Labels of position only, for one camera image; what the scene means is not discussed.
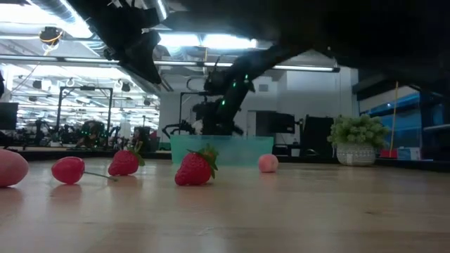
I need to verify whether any white and blue box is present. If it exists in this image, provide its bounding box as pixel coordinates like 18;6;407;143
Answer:
397;146;422;162

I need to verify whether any person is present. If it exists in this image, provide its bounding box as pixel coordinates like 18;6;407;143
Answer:
191;119;205;136

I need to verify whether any pink plastic peach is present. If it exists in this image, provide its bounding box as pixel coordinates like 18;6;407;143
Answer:
257;153;280;174
0;148;30;188

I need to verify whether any long linear ceiling light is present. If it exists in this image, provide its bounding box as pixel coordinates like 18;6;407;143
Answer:
0;54;341;74

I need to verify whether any silver ventilation duct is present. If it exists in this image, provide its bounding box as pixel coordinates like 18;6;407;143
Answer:
147;0;169;22

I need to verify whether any black computer monitor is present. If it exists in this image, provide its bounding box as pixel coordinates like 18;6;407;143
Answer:
0;101;20;131

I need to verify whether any black round ceiling device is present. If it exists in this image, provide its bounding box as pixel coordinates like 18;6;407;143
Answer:
38;25;65;46

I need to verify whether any green plant in white pot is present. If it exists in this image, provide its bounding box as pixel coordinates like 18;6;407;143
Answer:
326;114;390;167

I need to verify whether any bright ceiling light panel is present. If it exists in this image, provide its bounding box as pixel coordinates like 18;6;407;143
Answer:
156;32;258;50

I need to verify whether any red cherry with stem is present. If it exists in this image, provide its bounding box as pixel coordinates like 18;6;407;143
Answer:
51;156;119;186

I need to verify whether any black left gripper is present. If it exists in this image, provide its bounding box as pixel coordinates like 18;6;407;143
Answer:
66;0;167;85

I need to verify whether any teal plastic tupperware container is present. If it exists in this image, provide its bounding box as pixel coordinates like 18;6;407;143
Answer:
169;135;275;168

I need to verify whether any yellow cable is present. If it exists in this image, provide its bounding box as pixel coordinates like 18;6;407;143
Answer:
388;81;400;158

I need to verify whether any black upright panel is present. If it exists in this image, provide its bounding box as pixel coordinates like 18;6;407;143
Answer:
302;115;335;158

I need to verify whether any red plastic strawberry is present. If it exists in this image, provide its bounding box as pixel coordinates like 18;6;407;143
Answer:
174;143;219;187
107;141;146;177

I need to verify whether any red plastic box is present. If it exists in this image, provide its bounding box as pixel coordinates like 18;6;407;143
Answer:
378;148;399;160

